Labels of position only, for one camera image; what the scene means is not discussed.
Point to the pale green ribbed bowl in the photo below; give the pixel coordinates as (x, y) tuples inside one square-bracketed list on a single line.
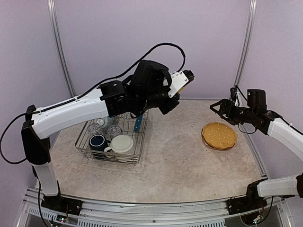
[(101, 122)]

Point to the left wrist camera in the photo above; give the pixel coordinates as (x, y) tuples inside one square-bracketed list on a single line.
[(179, 80)]

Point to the metal wire dish rack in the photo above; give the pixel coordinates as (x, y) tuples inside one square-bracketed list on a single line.
[(126, 122)]

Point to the blue polka-dot plate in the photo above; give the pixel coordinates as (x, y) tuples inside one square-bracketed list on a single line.
[(138, 123)]

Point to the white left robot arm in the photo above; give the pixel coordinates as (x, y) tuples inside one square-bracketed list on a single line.
[(145, 85)]

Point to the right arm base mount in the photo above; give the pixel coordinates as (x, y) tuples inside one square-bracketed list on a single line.
[(250, 201)]

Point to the right aluminium frame post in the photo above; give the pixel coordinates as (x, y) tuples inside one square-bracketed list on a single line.
[(247, 40)]

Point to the yellow polka-dot plate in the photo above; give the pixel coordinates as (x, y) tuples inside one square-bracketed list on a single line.
[(219, 135), (183, 88)]

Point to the dark blue mug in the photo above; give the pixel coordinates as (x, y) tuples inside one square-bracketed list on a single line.
[(98, 142)]

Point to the cream bird-pattern plate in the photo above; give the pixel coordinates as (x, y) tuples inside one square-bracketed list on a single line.
[(220, 149)]

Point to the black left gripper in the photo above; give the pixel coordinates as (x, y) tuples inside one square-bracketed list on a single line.
[(167, 108)]

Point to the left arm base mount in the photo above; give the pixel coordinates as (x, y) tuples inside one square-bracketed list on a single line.
[(62, 204)]

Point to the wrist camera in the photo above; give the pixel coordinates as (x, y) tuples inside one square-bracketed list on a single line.
[(236, 96), (179, 80)]

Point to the aluminium front rail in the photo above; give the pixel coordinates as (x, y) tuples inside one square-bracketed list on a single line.
[(99, 213)]

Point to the aluminium frame post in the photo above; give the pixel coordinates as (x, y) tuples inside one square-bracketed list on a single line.
[(59, 47), (247, 40)]

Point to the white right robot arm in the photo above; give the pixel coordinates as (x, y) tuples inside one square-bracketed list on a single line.
[(272, 125)]

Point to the left aluminium frame post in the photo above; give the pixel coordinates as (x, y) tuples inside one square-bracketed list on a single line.
[(59, 47)]

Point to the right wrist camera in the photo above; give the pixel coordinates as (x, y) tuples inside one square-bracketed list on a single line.
[(236, 96)]

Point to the white mug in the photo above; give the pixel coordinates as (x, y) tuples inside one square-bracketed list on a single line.
[(121, 144)]

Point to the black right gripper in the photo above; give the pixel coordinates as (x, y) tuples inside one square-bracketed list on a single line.
[(226, 102)]

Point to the clear glass cup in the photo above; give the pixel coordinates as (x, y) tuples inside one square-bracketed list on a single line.
[(114, 130), (94, 129)]

